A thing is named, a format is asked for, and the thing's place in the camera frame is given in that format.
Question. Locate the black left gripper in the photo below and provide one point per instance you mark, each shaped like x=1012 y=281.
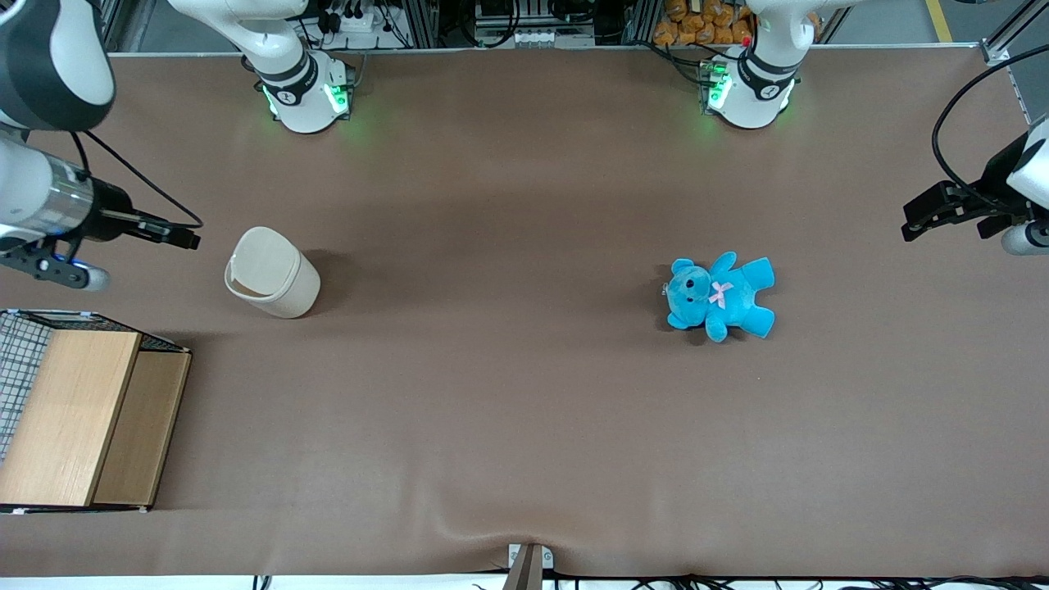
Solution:
x=996 y=178

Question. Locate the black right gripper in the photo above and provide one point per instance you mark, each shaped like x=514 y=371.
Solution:
x=110 y=211

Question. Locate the beige lidded trash can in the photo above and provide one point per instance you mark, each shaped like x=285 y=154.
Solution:
x=291 y=287

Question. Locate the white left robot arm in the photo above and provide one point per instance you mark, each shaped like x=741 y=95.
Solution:
x=758 y=90

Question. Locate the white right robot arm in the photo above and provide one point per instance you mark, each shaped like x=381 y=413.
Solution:
x=49 y=65

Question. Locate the light wooden shelf box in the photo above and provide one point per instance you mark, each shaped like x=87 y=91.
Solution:
x=74 y=410

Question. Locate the blue teddy bear plush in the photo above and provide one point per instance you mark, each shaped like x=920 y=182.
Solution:
x=721 y=299

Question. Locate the white power strip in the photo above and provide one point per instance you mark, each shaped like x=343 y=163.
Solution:
x=354 y=21

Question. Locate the orange plush toy pile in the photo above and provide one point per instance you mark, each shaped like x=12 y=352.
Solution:
x=697 y=24

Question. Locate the brown table cloth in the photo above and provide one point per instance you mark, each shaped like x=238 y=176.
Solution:
x=524 y=377

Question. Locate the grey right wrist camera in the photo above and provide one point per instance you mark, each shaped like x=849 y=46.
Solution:
x=94 y=279

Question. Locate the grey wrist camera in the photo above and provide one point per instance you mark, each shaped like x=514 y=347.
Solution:
x=94 y=279
x=1028 y=239

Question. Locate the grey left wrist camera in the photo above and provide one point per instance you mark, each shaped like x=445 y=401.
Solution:
x=1028 y=239

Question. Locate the aluminium frame post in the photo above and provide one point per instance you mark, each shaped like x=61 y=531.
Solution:
x=1012 y=37
x=123 y=24

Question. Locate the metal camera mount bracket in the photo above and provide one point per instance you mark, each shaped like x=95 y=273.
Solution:
x=529 y=567

